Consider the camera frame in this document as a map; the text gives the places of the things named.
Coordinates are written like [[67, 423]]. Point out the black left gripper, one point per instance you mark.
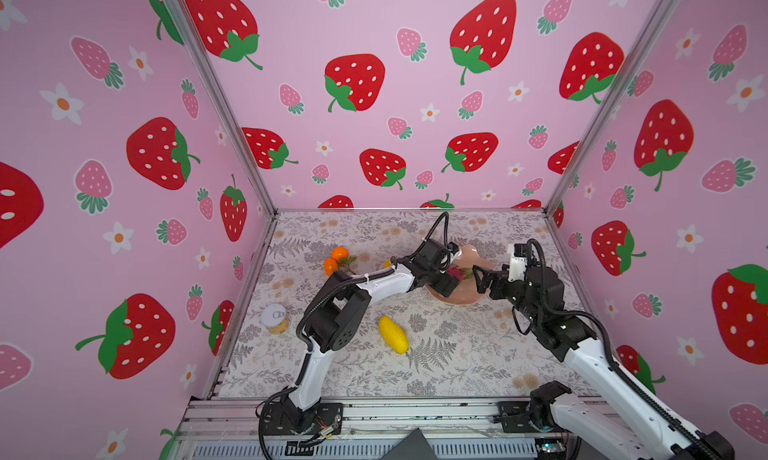
[[440, 285]]

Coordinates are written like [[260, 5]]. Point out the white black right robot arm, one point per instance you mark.
[[649, 428]]

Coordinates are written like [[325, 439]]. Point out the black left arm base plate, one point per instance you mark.
[[284, 419]]

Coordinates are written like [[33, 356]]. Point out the pink wavy fruit bowl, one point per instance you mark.
[[465, 293]]

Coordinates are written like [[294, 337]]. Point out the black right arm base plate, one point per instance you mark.
[[516, 417]]

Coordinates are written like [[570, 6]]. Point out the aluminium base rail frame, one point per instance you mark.
[[369, 428]]

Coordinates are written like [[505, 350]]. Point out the magenta fake dragon fruit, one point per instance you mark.
[[461, 273]]

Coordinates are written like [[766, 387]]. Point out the grey dark panel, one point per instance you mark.
[[413, 447]]

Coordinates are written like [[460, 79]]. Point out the orange tangerine pair with leaves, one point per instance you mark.
[[339, 260]]

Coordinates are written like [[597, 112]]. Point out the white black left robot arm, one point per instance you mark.
[[333, 317]]

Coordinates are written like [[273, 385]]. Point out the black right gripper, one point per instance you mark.
[[502, 280]]

